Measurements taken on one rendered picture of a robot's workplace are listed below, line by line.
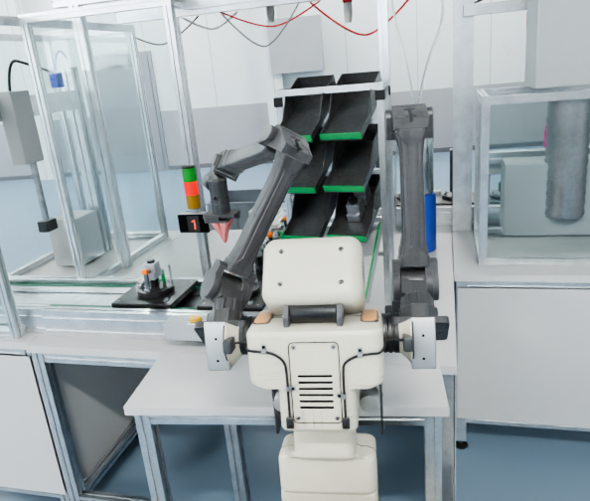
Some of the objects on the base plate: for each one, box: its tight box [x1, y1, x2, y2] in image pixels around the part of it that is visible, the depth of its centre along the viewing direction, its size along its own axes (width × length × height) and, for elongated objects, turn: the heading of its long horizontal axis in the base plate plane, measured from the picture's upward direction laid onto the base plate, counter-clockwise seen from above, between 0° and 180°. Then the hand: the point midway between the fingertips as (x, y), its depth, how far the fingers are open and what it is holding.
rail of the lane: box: [40, 306, 260, 342], centre depth 199 cm, size 6×89×11 cm, turn 90°
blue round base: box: [424, 191, 436, 252], centre depth 260 cm, size 16×16×27 cm
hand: (224, 240), depth 177 cm, fingers closed
